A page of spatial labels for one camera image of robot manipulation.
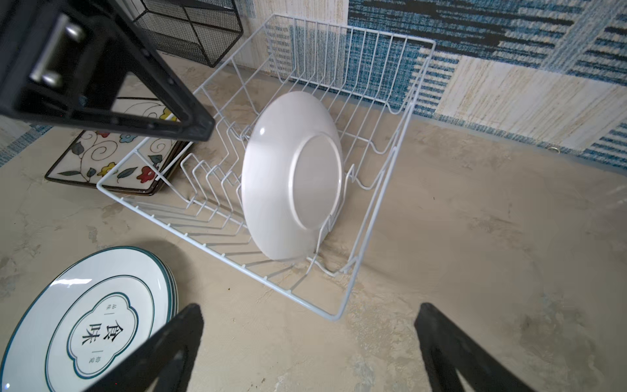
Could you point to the white wire dish rack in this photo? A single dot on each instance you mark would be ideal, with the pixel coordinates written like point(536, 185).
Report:
point(369, 80)

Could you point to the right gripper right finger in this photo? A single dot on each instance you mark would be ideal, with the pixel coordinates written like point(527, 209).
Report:
point(450, 356)

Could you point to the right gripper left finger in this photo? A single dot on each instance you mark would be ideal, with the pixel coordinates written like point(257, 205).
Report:
point(165, 362)

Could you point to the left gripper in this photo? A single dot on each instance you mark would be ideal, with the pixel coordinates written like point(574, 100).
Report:
point(69, 59)

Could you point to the white round plate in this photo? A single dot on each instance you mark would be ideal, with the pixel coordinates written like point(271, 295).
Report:
point(291, 176)
point(87, 321)
point(174, 295)

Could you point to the black wire shelf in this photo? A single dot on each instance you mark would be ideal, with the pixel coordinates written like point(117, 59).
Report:
point(200, 31)

